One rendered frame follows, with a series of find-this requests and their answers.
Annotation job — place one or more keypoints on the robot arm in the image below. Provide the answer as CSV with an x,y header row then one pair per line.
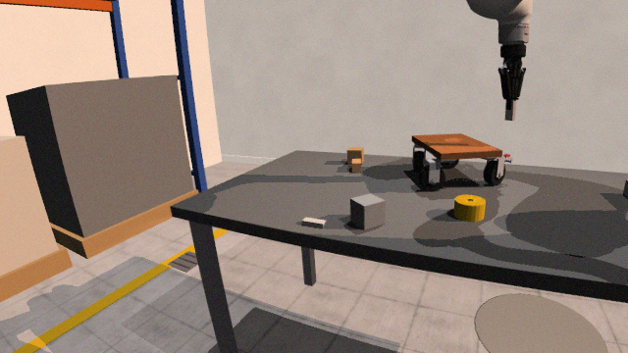
x,y
513,26

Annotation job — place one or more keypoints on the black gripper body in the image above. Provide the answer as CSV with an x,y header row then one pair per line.
x,y
509,53

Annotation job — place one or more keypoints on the yellow rolled strap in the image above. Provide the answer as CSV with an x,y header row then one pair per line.
x,y
469,208

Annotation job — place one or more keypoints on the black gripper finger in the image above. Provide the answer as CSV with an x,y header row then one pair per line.
x,y
507,92
518,84

